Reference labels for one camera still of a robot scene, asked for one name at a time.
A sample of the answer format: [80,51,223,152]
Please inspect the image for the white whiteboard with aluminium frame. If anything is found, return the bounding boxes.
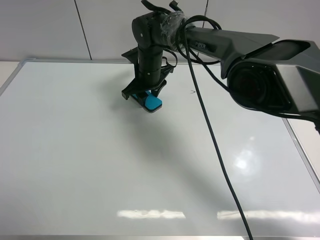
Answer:
[0,61,320,239]

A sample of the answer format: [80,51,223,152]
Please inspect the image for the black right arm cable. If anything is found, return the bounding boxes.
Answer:
[141,0,254,240]

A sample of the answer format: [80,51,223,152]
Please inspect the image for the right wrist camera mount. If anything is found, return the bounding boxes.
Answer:
[121,47,139,65]

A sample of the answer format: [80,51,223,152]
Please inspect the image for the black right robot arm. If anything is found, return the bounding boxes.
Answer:
[121,10,320,123]

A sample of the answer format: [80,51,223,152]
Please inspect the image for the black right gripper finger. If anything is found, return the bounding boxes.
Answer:
[151,80,167,97]
[138,92,148,107]

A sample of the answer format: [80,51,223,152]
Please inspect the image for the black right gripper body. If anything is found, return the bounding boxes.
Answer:
[121,64,173,100]

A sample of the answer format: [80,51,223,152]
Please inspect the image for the blue whiteboard eraser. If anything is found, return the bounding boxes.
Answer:
[131,91,163,113]

